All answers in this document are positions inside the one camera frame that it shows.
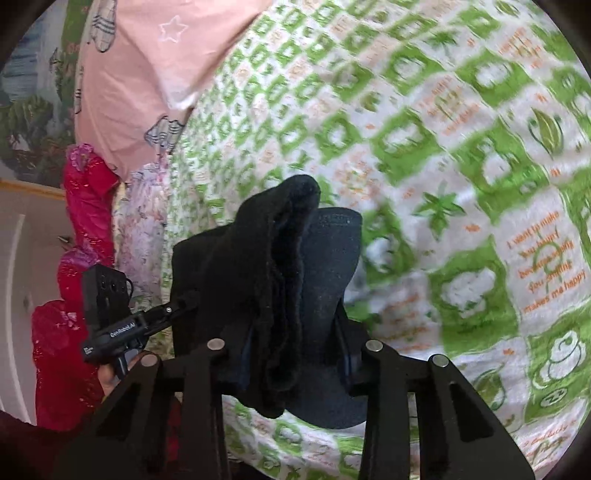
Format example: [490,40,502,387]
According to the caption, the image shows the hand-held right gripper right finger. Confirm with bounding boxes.
[334,302,537,480]

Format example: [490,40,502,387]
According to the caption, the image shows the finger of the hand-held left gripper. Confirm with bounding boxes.
[141,293,202,340]

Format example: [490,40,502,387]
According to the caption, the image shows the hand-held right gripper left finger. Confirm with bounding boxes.
[51,329,253,480]

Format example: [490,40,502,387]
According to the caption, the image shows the black pants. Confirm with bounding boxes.
[171,174,370,430]

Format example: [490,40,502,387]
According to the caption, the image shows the person's left hand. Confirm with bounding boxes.
[97,352,144,400]

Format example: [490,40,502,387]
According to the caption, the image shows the lilac floral cloth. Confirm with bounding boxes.
[111,156,182,334]

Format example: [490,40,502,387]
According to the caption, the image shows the beige wooden panel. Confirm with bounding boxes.
[0,179,71,412]

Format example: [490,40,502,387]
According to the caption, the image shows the red sequined garment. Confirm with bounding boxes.
[31,143,122,433]

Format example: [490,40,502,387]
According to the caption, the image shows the person's dark red clothing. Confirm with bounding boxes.
[0,407,99,480]

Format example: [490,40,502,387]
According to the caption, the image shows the pink plaid heart quilt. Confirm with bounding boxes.
[73,0,197,180]

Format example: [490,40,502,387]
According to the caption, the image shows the green and white printed bedsheet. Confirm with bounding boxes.
[139,0,591,480]

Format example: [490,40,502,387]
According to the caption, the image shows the pink star pillow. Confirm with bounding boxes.
[115,0,279,110]

